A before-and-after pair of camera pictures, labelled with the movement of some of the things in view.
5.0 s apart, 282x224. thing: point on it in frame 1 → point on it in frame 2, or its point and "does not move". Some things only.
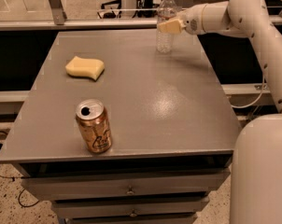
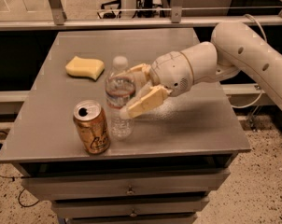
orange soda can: x=94 y=124 does not move
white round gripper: x=192 y=22 → x=171 y=72
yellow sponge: x=85 y=67 does not move
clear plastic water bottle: x=166 y=12 → x=119 y=91
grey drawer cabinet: x=172 y=122 does not move
